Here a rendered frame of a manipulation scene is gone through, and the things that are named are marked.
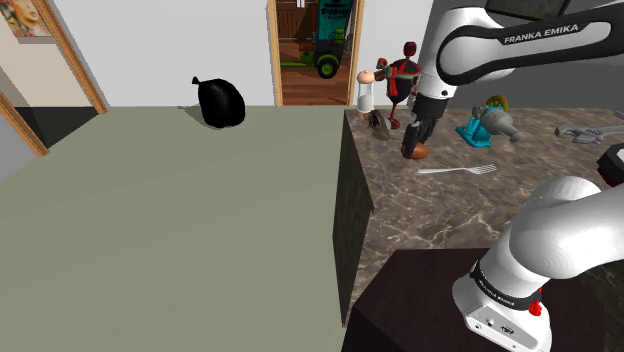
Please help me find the red and black figure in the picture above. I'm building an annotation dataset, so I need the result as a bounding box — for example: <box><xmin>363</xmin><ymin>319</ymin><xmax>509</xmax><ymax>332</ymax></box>
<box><xmin>374</xmin><ymin>41</ymin><xmax>423</xmax><ymax>131</ymax></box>

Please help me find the brown egg-shaped object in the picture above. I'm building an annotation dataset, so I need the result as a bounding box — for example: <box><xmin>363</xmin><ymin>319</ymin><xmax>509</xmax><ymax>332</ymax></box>
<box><xmin>401</xmin><ymin>142</ymin><xmax>431</xmax><ymax>161</ymax></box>

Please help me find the dark brown brush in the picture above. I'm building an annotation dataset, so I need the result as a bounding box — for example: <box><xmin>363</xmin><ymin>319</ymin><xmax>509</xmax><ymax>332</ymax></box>
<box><xmin>367</xmin><ymin>109</ymin><xmax>393</xmax><ymax>142</ymax></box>

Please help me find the teal and grey hand grinder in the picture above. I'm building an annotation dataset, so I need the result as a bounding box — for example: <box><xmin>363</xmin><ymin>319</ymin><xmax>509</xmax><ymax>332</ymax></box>
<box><xmin>455</xmin><ymin>94</ymin><xmax>523</xmax><ymax>149</ymax></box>

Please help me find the silver fork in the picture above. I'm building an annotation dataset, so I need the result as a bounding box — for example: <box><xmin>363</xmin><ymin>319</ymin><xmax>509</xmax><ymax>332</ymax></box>
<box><xmin>416</xmin><ymin>163</ymin><xmax>499</xmax><ymax>176</ymax></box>

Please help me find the white mill with peach knob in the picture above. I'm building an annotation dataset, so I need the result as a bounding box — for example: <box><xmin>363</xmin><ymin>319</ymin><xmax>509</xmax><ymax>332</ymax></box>
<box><xmin>355</xmin><ymin>69</ymin><xmax>377</xmax><ymax>120</ymax></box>

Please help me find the grey adjustable wrench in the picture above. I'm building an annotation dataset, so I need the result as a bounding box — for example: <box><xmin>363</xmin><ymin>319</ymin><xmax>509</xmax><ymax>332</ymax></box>
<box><xmin>554</xmin><ymin>123</ymin><xmax>624</xmax><ymax>146</ymax></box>

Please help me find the dark robot stand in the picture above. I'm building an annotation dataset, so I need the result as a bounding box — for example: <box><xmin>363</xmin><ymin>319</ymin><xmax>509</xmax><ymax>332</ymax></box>
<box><xmin>341</xmin><ymin>247</ymin><xmax>607</xmax><ymax>352</ymax></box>

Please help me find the black angular object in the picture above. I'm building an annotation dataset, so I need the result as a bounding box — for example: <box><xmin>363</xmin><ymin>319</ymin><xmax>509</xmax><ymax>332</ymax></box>
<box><xmin>596</xmin><ymin>144</ymin><xmax>624</xmax><ymax>189</ymax></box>

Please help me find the black rubbish bag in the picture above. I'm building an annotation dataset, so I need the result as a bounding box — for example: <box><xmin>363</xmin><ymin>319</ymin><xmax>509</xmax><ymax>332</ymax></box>
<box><xmin>190</xmin><ymin>75</ymin><xmax>247</xmax><ymax>130</ymax></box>

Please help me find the wooden door frame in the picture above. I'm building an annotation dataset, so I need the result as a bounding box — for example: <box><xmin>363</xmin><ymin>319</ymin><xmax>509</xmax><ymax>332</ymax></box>
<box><xmin>0</xmin><ymin>0</ymin><xmax>110</xmax><ymax>158</ymax></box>

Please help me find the colourful wall picture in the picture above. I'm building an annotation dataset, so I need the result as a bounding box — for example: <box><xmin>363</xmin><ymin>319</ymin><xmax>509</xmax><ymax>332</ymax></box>
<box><xmin>0</xmin><ymin>0</ymin><xmax>53</xmax><ymax>39</ymax></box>

